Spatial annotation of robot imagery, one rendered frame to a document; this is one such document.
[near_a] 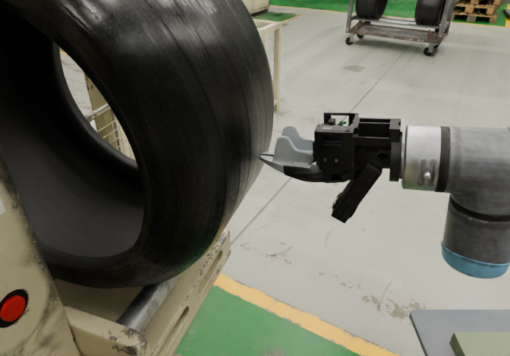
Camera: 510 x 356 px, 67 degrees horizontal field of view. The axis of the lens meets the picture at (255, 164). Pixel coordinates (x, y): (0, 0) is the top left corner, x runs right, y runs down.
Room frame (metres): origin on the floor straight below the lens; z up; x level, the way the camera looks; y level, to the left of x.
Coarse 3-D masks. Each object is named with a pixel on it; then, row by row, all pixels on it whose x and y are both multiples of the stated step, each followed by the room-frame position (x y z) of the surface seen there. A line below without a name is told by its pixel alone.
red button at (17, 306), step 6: (12, 300) 0.31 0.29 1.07; (18, 300) 0.32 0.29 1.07; (24, 300) 0.32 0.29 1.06; (6, 306) 0.30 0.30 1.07; (12, 306) 0.31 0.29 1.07; (18, 306) 0.31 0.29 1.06; (24, 306) 0.32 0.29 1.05; (0, 312) 0.30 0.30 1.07; (6, 312) 0.30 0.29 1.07; (12, 312) 0.31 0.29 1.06; (18, 312) 0.31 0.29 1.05; (6, 318) 0.30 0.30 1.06; (12, 318) 0.30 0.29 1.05
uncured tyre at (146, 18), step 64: (0, 0) 0.44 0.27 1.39; (64, 0) 0.42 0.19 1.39; (128, 0) 0.43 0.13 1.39; (192, 0) 0.50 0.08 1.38; (0, 64) 0.77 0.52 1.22; (128, 64) 0.40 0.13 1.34; (192, 64) 0.42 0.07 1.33; (256, 64) 0.56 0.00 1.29; (0, 128) 0.72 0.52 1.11; (64, 128) 0.80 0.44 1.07; (128, 128) 0.39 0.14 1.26; (192, 128) 0.40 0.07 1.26; (256, 128) 0.51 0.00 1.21; (64, 192) 0.69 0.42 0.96; (128, 192) 0.73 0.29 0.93; (192, 192) 0.39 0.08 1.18; (64, 256) 0.48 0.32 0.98; (128, 256) 0.41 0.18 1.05; (192, 256) 0.41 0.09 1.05
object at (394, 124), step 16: (336, 112) 0.53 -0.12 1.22; (352, 112) 0.53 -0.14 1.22; (320, 128) 0.49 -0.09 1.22; (336, 128) 0.48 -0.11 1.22; (352, 128) 0.47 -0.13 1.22; (368, 128) 0.48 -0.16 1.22; (384, 128) 0.48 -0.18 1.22; (400, 128) 0.46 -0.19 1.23; (320, 144) 0.47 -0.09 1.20; (336, 144) 0.47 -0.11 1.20; (352, 144) 0.46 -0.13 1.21; (368, 144) 0.47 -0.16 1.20; (384, 144) 0.46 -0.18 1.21; (400, 144) 0.45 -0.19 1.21; (320, 160) 0.48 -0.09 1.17; (336, 160) 0.47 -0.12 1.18; (352, 160) 0.46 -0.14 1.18; (368, 160) 0.47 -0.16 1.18; (384, 160) 0.46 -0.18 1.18; (400, 160) 0.44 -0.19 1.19; (352, 176) 0.46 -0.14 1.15
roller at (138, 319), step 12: (180, 276) 0.52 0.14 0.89; (144, 288) 0.46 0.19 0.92; (156, 288) 0.46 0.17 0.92; (168, 288) 0.48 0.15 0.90; (144, 300) 0.44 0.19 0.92; (156, 300) 0.45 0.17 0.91; (132, 312) 0.41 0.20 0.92; (144, 312) 0.42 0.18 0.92; (132, 324) 0.39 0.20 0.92; (144, 324) 0.40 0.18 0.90
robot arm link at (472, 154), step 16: (448, 128) 0.46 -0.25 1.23; (464, 128) 0.45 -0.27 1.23; (480, 128) 0.45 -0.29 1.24; (496, 128) 0.44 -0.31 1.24; (448, 144) 0.43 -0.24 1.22; (464, 144) 0.42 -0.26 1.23; (480, 144) 0.42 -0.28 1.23; (496, 144) 0.41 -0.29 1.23; (448, 160) 0.41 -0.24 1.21; (464, 160) 0.41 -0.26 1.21; (480, 160) 0.40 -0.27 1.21; (496, 160) 0.40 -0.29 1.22; (448, 176) 0.41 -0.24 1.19; (464, 176) 0.40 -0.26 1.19; (480, 176) 0.40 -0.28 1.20; (496, 176) 0.39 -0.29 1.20; (448, 192) 0.42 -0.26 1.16; (464, 192) 0.41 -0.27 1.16; (480, 192) 0.40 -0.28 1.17; (496, 192) 0.39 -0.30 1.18; (480, 208) 0.39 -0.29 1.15; (496, 208) 0.39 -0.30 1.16
